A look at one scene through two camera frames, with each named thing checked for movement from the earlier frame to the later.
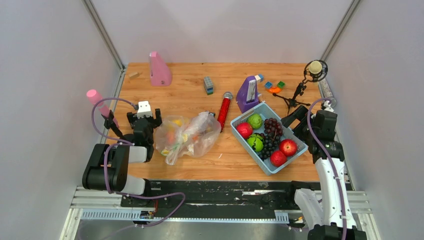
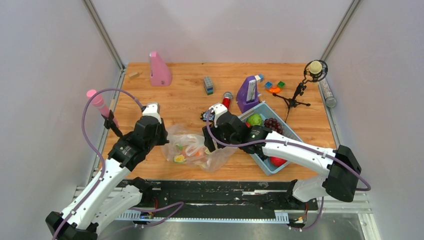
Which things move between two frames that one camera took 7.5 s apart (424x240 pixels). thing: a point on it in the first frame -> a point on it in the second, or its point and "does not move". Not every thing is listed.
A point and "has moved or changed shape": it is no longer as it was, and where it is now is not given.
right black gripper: (300, 114) -> (214, 132)
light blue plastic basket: (265, 111) does not move
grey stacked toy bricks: (208, 85) does not move
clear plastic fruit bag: (176, 136) has moved or changed shape
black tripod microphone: (314, 71) does not move
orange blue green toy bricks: (268, 85) does not move
